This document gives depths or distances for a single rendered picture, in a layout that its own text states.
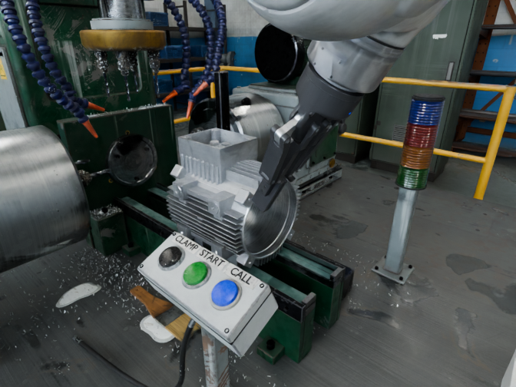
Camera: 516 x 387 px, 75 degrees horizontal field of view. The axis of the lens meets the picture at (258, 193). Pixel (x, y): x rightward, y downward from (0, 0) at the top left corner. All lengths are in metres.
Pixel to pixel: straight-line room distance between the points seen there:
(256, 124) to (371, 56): 0.64
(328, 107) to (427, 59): 3.26
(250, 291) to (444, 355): 0.46
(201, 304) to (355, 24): 0.31
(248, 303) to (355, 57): 0.27
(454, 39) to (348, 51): 3.24
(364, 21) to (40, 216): 0.60
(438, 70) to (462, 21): 0.41
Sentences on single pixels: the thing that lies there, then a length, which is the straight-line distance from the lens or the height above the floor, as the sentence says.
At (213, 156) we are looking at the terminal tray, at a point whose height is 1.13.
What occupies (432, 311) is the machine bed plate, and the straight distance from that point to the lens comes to 0.83.
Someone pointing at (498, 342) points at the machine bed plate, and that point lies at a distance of 0.83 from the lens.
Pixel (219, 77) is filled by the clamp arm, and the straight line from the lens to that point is 0.82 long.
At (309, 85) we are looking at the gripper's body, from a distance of 0.40.
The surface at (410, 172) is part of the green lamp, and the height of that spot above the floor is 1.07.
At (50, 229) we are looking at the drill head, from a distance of 0.70.
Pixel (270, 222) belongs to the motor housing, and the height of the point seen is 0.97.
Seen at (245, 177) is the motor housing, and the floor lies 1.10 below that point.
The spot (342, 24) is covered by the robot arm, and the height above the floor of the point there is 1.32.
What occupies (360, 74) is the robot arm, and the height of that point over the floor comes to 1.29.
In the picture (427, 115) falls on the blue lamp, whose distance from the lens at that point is 0.74.
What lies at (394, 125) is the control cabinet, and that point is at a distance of 3.77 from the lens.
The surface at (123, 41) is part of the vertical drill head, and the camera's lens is 0.80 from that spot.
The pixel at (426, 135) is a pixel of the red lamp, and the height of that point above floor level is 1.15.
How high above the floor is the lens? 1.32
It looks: 25 degrees down
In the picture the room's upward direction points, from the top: straight up
